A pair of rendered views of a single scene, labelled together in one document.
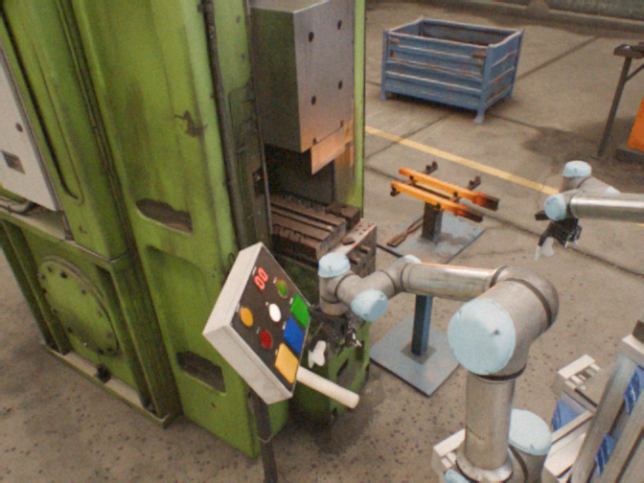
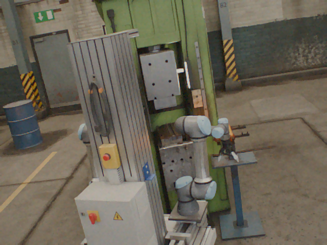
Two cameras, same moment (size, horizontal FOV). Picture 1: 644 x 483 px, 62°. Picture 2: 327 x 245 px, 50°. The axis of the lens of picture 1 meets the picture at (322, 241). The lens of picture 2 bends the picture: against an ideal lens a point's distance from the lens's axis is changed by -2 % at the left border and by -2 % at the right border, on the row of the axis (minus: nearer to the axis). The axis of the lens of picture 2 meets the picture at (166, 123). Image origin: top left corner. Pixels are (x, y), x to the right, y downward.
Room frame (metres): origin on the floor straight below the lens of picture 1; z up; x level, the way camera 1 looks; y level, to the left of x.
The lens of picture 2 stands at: (-0.39, -2.51, 2.09)
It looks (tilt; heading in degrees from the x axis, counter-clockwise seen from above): 17 degrees down; 52
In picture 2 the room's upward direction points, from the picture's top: 10 degrees counter-clockwise
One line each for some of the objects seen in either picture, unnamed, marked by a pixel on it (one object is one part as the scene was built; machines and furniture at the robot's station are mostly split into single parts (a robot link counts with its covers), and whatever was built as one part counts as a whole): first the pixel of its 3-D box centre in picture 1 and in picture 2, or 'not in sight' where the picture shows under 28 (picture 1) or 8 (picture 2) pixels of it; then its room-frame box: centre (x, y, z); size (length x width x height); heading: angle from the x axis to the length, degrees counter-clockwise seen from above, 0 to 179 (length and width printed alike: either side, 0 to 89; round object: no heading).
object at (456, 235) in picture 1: (430, 237); (232, 158); (1.90, -0.48, 0.73); 0.40 x 0.30 x 0.02; 135
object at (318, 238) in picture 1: (285, 223); (168, 132); (1.71, 0.14, 0.96); 0.42 x 0.20 x 0.09; 55
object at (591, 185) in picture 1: (594, 196); (216, 131); (1.37, -0.83, 1.23); 0.11 x 0.11 x 0.08; 22
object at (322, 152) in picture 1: (277, 136); (162, 98); (1.71, 0.14, 1.32); 0.42 x 0.20 x 0.10; 55
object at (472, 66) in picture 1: (448, 64); not in sight; (5.52, -1.37, 0.36); 1.20 x 0.80 x 0.72; 50
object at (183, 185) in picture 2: not in sight; (185, 187); (0.96, -0.87, 0.98); 0.13 x 0.12 x 0.14; 112
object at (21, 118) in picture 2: not in sight; (23, 124); (1.75, 4.88, 0.44); 0.59 x 0.59 x 0.88
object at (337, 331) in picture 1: (336, 325); not in sight; (1.03, -0.03, 1.07); 0.09 x 0.08 x 0.12; 30
